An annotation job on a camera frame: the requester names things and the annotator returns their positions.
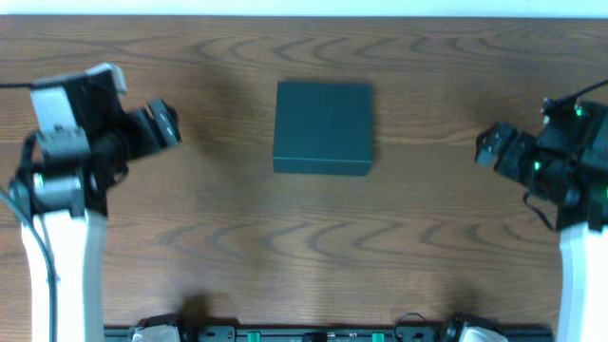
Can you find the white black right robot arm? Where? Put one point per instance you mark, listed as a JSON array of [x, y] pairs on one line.
[[578, 129]]

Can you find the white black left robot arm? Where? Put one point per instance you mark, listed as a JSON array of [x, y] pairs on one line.
[[81, 148]]

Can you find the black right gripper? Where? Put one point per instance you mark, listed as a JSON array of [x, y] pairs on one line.
[[494, 145]]

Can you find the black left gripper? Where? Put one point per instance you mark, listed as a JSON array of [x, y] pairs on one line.
[[161, 124]]

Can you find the black gift box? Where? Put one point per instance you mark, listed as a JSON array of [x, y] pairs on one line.
[[323, 128]]

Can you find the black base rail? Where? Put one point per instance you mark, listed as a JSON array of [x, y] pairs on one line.
[[410, 327]]

